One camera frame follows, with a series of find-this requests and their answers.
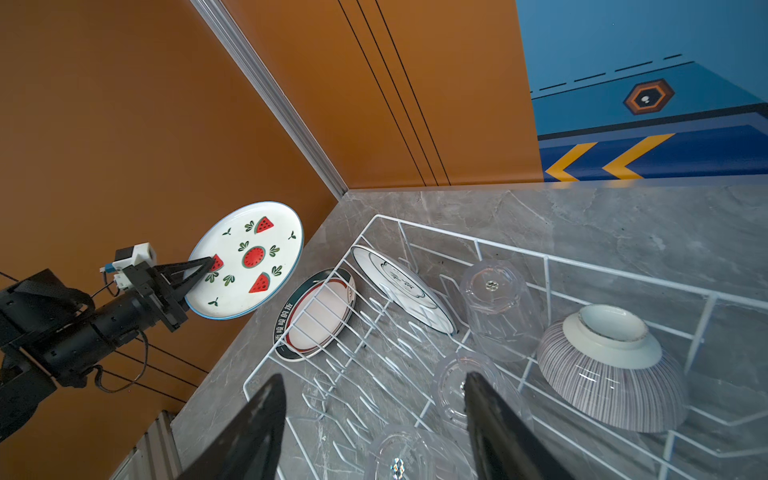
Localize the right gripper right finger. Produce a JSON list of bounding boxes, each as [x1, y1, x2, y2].
[[466, 373, 572, 479]]

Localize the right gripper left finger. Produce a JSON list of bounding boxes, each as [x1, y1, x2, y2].
[[180, 374, 287, 479]]

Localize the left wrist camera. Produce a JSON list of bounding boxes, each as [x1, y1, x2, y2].
[[99, 242, 157, 291]]

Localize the clear glass middle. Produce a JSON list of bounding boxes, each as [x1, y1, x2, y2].
[[431, 349, 534, 435]]

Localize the white wire dish rack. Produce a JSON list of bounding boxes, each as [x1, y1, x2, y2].
[[242, 215, 767, 479]]

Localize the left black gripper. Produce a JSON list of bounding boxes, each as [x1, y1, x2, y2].
[[35, 256, 215, 384]]

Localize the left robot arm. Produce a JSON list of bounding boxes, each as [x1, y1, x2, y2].
[[1, 257, 216, 439]]

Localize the watermelon pattern plate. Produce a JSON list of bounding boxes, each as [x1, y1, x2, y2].
[[185, 201, 304, 320]]

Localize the clear glass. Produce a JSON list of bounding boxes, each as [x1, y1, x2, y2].
[[431, 349, 534, 435], [363, 425, 477, 480], [460, 260, 546, 363]]

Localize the clear glass front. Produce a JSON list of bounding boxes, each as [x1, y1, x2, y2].
[[363, 425, 477, 480]]

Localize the clear glass back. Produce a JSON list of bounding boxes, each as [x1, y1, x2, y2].
[[460, 260, 546, 363]]

